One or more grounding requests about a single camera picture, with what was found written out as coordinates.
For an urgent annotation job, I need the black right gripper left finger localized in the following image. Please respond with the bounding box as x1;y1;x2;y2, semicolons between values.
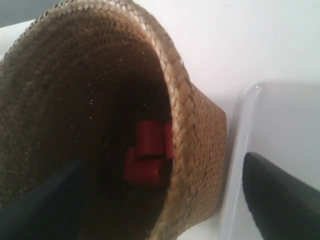
0;160;87;240

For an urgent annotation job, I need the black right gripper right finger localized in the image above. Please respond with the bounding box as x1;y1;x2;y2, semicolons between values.
243;152;320;240

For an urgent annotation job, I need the red cylinder large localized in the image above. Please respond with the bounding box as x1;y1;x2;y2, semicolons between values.
122;147;165;187
135;119;165;158

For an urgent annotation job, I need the brown woven basket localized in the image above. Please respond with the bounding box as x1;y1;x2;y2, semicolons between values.
0;0;227;240

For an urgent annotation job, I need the red cylinder thin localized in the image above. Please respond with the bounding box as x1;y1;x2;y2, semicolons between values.
164;121;173;159

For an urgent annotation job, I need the white plastic tray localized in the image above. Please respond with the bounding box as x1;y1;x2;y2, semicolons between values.
217;83;320;240

